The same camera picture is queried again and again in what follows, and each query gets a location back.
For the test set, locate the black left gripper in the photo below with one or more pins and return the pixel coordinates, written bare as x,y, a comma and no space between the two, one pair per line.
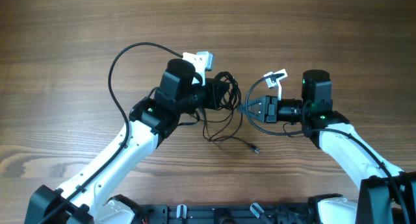
216,94

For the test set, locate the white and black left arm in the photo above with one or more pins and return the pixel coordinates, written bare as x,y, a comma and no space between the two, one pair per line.
86,197

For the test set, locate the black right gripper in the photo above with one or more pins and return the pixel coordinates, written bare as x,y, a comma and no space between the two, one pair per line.
270,109

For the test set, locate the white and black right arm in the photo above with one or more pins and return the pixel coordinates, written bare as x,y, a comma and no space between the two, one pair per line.
386,192

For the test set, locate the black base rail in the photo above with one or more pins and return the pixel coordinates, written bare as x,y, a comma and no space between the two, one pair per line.
290,213

